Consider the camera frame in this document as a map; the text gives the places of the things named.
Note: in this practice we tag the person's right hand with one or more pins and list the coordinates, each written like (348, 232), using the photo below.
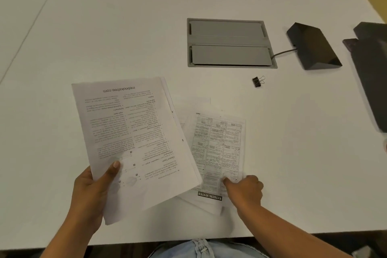
(246, 191)

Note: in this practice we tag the person's left hand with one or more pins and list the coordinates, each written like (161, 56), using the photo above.
(89, 200)

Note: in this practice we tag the dense boxed print paper sheet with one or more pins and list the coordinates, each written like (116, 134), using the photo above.
(217, 146)

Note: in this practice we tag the bulleted text paper sheet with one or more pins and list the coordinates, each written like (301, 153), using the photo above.
(127, 127)

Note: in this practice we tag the black binder clip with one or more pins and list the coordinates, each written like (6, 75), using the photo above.
(256, 82)

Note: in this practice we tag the person's right forearm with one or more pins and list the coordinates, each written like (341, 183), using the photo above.
(287, 236)

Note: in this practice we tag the light blue jeans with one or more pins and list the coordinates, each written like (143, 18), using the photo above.
(205, 251)

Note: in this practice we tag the black wedge-shaped device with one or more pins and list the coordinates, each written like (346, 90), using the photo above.
(314, 44)

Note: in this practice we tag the black flat device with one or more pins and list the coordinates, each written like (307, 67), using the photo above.
(372, 70)

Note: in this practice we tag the white table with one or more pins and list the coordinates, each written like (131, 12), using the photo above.
(90, 25)

